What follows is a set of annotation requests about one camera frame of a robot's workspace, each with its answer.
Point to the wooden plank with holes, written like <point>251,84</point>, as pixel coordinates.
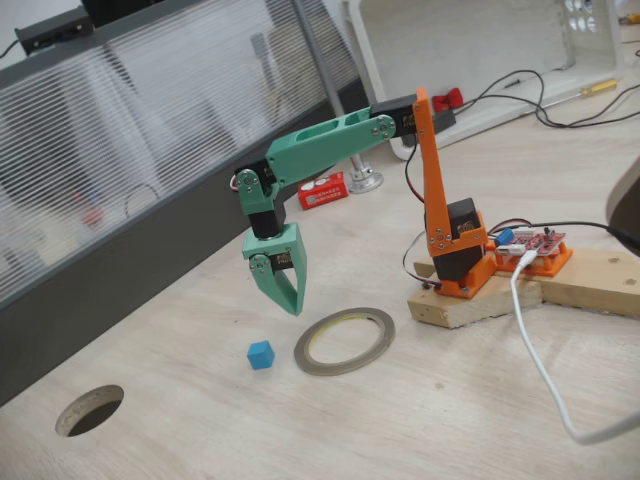
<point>590,280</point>

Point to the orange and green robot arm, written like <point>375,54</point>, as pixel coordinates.
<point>325,145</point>

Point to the green gripper with servo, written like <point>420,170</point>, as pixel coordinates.
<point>274,244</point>

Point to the wooden base block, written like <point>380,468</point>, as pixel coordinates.
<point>475,305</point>

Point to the frosted partition with grey frame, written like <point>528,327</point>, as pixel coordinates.
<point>150,125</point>

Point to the small red carton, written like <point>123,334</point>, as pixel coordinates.
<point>322,192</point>

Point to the red clamp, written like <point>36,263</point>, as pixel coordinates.
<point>446,100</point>

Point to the black monitor base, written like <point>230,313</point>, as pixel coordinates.
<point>115,12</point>

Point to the yellow tool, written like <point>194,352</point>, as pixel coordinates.
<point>630,20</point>

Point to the black box device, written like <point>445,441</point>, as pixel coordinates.
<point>55,30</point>

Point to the red controller board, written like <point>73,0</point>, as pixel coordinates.
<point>540,242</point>

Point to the metal post with flange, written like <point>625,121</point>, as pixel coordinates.
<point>320,65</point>

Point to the grey rounded device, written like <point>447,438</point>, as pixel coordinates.
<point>627,210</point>

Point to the small blue cube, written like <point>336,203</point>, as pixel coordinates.
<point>261,356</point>

